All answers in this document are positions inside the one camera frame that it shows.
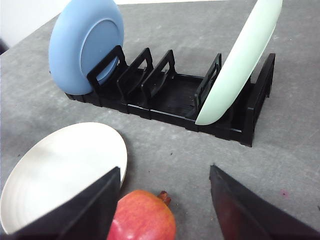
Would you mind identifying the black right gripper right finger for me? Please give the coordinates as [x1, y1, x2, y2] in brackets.
[209, 165, 320, 240]

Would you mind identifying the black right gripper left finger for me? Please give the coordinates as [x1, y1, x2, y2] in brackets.
[0, 166, 121, 240]

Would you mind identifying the red pomegranate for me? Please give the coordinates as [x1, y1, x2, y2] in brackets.
[107, 190, 177, 240]

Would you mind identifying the white plate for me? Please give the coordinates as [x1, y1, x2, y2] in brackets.
[0, 122, 128, 235]

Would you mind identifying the light green plate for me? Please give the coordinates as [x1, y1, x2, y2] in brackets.
[195, 0, 283, 126]

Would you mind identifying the blue plate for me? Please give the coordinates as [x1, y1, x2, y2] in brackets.
[49, 0, 125, 95]

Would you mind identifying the black plastic dish rack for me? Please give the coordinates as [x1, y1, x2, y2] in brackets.
[65, 45, 276, 147]

